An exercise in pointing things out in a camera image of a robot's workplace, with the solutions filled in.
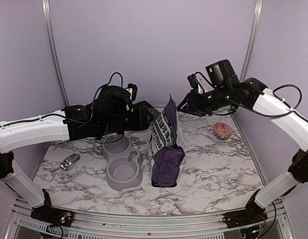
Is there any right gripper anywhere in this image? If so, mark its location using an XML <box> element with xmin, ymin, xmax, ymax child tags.
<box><xmin>177</xmin><ymin>85</ymin><xmax>233</xmax><ymax>117</ymax></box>

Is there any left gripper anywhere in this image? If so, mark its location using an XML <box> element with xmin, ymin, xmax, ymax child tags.
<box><xmin>99</xmin><ymin>106</ymin><xmax>154</xmax><ymax>135</ymax></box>

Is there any purple pet food bag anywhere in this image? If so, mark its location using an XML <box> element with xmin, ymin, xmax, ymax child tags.
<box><xmin>148</xmin><ymin>97</ymin><xmax>186</xmax><ymax>188</ymax></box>

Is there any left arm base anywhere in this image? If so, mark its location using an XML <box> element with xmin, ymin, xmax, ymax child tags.
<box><xmin>30</xmin><ymin>209</ymin><xmax>74</xmax><ymax>227</ymax></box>

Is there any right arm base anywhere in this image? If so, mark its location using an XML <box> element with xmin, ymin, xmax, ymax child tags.
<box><xmin>222</xmin><ymin>210</ymin><xmax>268</xmax><ymax>229</ymax></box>

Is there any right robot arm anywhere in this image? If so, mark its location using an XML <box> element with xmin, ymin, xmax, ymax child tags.
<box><xmin>177</xmin><ymin>74</ymin><xmax>308</xmax><ymax>223</ymax></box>

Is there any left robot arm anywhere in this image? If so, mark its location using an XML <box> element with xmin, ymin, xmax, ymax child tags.
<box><xmin>0</xmin><ymin>84</ymin><xmax>154</xmax><ymax>222</ymax></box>

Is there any grey double pet bowl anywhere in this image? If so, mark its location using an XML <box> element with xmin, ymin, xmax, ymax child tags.
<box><xmin>102</xmin><ymin>135</ymin><xmax>144</xmax><ymax>191</ymax></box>

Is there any metal food scoop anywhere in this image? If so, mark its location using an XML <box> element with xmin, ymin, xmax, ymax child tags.
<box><xmin>50</xmin><ymin>153</ymin><xmax>81</xmax><ymax>173</ymax></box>

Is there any black floral square plate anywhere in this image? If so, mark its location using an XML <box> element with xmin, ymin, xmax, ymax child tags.
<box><xmin>141</xmin><ymin>101</ymin><xmax>160</xmax><ymax>119</ymax></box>

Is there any red patterned small bowl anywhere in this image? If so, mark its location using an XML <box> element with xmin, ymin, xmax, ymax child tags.
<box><xmin>213</xmin><ymin>122</ymin><xmax>233</xmax><ymax>140</ymax></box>

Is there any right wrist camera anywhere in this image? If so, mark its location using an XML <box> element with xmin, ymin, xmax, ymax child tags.
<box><xmin>187</xmin><ymin>74</ymin><xmax>205</xmax><ymax>94</ymax></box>

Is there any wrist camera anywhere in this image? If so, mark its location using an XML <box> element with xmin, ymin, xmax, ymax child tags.
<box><xmin>126</xmin><ymin>83</ymin><xmax>138</xmax><ymax>102</ymax></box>
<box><xmin>187</xmin><ymin>74</ymin><xmax>205</xmax><ymax>94</ymax></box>

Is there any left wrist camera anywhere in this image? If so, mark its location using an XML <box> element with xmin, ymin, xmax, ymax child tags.
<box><xmin>126</xmin><ymin>83</ymin><xmax>138</xmax><ymax>102</ymax></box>

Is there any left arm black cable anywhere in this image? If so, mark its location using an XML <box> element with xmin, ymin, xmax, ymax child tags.
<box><xmin>93</xmin><ymin>72</ymin><xmax>125</xmax><ymax>142</ymax></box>

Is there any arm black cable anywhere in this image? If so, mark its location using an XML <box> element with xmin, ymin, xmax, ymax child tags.
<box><xmin>93</xmin><ymin>72</ymin><xmax>125</xmax><ymax>142</ymax></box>
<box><xmin>193</xmin><ymin>72</ymin><xmax>303</xmax><ymax>118</ymax></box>

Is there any right aluminium frame post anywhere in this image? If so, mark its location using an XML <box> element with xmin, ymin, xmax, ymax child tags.
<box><xmin>240</xmin><ymin>0</ymin><xmax>263</xmax><ymax>81</ymax></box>

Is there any aluminium frame post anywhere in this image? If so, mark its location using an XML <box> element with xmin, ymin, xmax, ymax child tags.
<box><xmin>42</xmin><ymin>0</ymin><xmax>70</xmax><ymax>107</ymax></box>
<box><xmin>240</xmin><ymin>0</ymin><xmax>263</xmax><ymax>81</ymax></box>

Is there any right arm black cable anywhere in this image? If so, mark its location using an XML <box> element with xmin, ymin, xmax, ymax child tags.
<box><xmin>193</xmin><ymin>72</ymin><xmax>303</xmax><ymax>118</ymax></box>

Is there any front aluminium rail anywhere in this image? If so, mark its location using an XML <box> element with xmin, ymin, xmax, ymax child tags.
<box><xmin>3</xmin><ymin>198</ymin><xmax>294</xmax><ymax>239</ymax></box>

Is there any left aluminium frame post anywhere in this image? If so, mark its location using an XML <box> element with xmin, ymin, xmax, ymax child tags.
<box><xmin>42</xmin><ymin>0</ymin><xmax>70</xmax><ymax>107</ymax></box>

